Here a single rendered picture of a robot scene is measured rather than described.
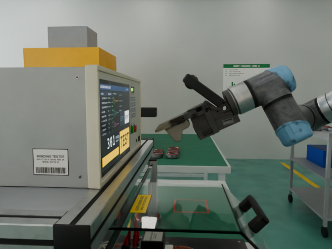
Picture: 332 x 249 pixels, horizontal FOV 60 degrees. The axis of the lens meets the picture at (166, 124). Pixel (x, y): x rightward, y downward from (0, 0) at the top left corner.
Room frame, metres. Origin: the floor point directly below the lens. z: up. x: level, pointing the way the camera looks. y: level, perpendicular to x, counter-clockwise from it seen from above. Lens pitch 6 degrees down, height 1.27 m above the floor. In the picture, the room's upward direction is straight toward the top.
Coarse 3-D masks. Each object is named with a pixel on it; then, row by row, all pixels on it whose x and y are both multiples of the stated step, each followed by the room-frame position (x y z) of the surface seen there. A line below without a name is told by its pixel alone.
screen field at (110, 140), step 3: (114, 135) 0.57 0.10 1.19; (108, 138) 0.53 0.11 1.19; (111, 138) 0.55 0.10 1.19; (114, 138) 0.57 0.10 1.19; (108, 141) 0.53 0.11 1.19; (111, 141) 0.55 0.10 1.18; (114, 141) 0.57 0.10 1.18; (108, 144) 0.53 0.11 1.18; (111, 144) 0.55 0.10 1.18; (114, 144) 0.57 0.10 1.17; (108, 147) 0.53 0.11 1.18; (111, 147) 0.55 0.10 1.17
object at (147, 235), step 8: (144, 232) 0.81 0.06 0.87; (152, 232) 0.81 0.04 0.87; (160, 232) 0.81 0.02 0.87; (144, 240) 0.76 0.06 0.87; (152, 240) 0.76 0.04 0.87; (160, 240) 0.76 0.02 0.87; (128, 248) 0.76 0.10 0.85; (136, 248) 0.76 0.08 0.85; (144, 248) 0.76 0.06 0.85; (152, 248) 0.76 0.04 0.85; (160, 248) 0.75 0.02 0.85; (168, 248) 0.79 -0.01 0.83
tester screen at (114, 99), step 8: (104, 88) 0.51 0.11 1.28; (112, 88) 0.56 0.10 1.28; (120, 88) 0.63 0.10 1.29; (128, 88) 0.72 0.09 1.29; (104, 96) 0.51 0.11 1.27; (112, 96) 0.56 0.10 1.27; (120, 96) 0.63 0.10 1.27; (128, 96) 0.72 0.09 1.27; (104, 104) 0.51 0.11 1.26; (112, 104) 0.56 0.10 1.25; (120, 104) 0.63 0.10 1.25; (128, 104) 0.72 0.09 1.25; (104, 112) 0.50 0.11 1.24; (112, 112) 0.56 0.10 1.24; (104, 120) 0.50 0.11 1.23; (112, 120) 0.56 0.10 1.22; (104, 128) 0.50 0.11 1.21; (112, 128) 0.56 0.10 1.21; (120, 128) 0.62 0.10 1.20; (104, 136) 0.50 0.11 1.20; (104, 144) 0.50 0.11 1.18; (104, 152) 0.50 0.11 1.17; (112, 160) 0.55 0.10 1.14; (104, 168) 0.50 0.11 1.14
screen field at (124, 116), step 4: (120, 112) 0.63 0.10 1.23; (124, 112) 0.67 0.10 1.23; (128, 112) 0.72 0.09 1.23; (120, 116) 0.62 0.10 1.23; (124, 116) 0.67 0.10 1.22; (128, 116) 0.72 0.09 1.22; (120, 120) 0.62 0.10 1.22; (124, 120) 0.67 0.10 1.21; (128, 120) 0.72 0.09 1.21; (120, 124) 0.62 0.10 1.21
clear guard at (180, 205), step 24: (144, 192) 0.60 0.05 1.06; (168, 192) 0.60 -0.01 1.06; (192, 192) 0.60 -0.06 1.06; (216, 192) 0.60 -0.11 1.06; (120, 216) 0.47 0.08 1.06; (144, 216) 0.47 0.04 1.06; (168, 216) 0.47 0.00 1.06; (192, 216) 0.47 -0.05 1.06; (216, 216) 0.47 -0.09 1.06; (240, 216) 0.51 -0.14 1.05
